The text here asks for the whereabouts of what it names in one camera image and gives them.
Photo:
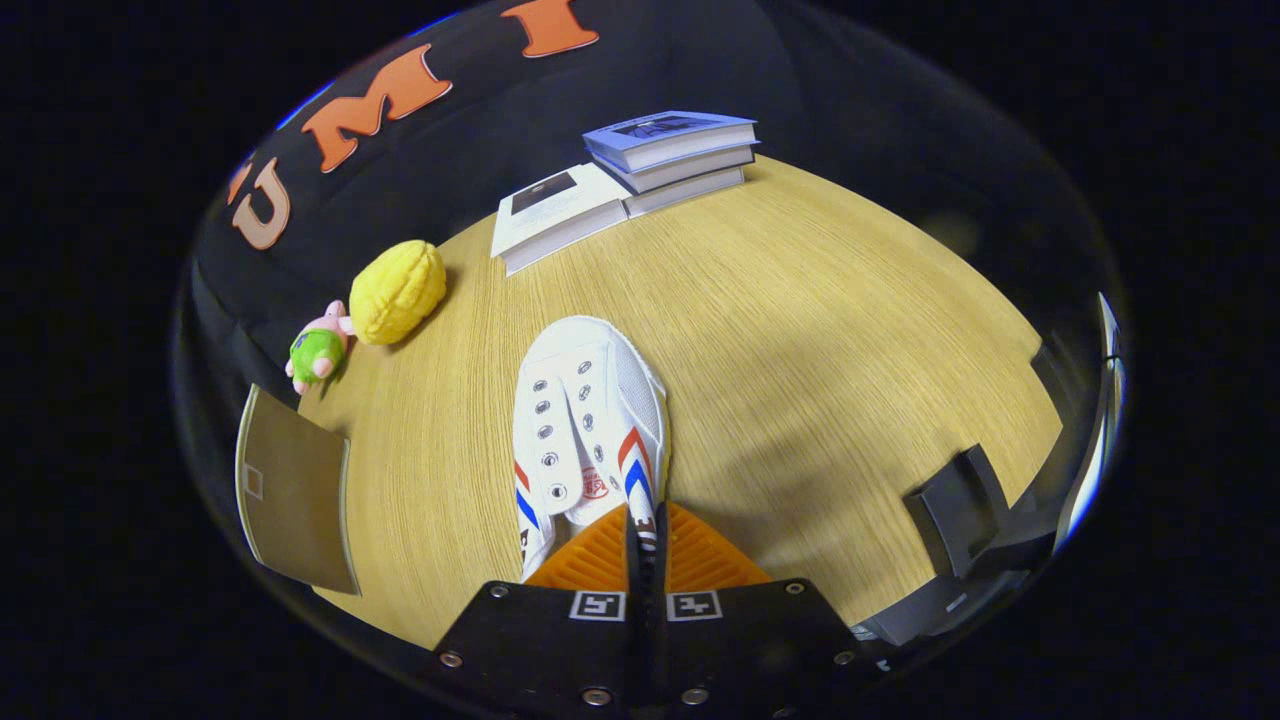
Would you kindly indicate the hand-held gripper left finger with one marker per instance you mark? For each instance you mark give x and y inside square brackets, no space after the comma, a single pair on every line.
[560,650]

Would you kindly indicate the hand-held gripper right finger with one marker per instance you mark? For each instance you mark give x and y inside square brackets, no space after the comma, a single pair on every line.
[740,650]

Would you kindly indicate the white striped canvas shoe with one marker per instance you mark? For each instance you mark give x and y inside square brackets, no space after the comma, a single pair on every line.
[580,400]

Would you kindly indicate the beige fabric storage box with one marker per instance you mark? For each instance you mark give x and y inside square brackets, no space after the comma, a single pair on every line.
[295,500]

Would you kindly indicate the dark grey stand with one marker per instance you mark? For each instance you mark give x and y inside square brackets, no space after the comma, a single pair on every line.
[960,510]

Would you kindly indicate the pink and green plush toy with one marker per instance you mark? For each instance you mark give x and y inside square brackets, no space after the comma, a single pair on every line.
[318,352]

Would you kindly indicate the yellow round plush toy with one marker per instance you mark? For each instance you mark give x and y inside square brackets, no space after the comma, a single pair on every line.
[398,292]

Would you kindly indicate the white book with portrait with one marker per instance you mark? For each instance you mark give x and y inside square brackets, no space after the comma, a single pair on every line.
[560,205]

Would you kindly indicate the thin white book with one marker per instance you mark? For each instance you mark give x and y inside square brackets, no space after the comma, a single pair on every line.
[690,192]

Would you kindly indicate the dark cover book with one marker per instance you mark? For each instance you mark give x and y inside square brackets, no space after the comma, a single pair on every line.
[690,170]

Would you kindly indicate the blue cover book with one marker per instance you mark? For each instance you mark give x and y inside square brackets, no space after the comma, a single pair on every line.
[670,128]

